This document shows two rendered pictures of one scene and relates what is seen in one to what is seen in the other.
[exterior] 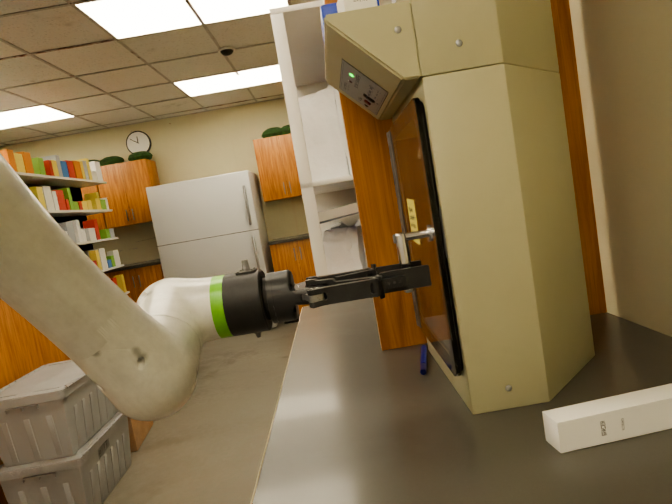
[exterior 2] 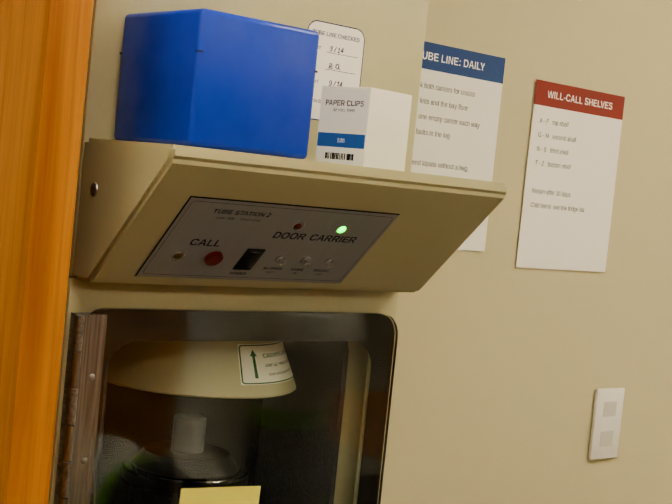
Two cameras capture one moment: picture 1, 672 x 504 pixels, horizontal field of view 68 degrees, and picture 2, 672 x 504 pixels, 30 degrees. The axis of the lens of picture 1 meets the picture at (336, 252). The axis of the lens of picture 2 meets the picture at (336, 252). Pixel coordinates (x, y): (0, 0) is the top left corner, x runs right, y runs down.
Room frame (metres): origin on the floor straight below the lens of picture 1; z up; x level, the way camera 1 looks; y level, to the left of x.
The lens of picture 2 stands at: (1.43, 0.64, 1.49)
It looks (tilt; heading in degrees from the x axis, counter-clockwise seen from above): 3 degrees down; 229
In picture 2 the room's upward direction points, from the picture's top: 6 degrees clockwise
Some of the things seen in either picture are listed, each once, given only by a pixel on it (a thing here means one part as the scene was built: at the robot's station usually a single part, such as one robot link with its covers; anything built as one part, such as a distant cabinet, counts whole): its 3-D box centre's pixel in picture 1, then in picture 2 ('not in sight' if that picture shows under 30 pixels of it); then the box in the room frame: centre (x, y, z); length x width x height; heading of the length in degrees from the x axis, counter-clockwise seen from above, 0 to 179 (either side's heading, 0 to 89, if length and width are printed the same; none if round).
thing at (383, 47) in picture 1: (364, 77); (303, 228); (0.84, -0.09, 1.46); 0.32 x 0.11 x 0.10; 0
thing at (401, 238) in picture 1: (415, 259); not in sight; (0.73, -0.11, 1.17); 0.05 x 0.03 x 0.10; 90
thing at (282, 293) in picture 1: (299, 293); not in sight; (0.73, 0.06, 1.14); 0.09 x 0.08 x 0.07; 90
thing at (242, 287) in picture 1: (250, 299); not in sight; (0.73, 0.14, 1.15); 0.09 x 0.06 x 0.12; 0
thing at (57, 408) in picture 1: (61, 405); not in sight; (2.50, 1.52, 0.49); 0.60 x 0.42 x 0.33; 0
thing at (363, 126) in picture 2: (358, 15); (363, 129); (0.79, -0.09, 1.54); 0.05 x 0.05 x 0.06; 8
